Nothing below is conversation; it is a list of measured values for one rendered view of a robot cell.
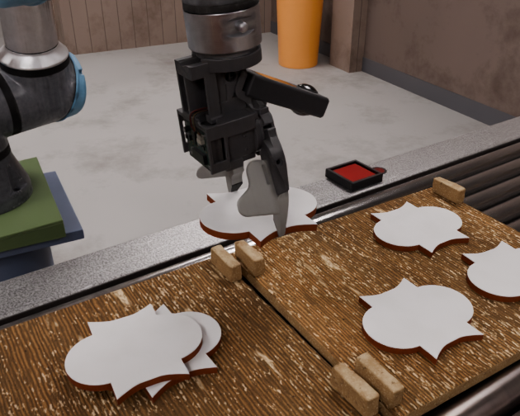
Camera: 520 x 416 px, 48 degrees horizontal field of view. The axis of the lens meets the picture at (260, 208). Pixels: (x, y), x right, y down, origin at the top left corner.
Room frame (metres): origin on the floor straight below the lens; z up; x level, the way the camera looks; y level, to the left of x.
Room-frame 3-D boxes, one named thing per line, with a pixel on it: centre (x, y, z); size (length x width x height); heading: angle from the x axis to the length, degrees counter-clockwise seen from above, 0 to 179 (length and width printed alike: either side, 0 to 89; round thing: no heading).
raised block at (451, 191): (0.88, -0.32, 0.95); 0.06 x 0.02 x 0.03; 31
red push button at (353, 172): (0.99, -0.18, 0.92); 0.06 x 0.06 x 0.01; 34
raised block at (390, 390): (0.44, -0.12, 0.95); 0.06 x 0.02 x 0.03; 31
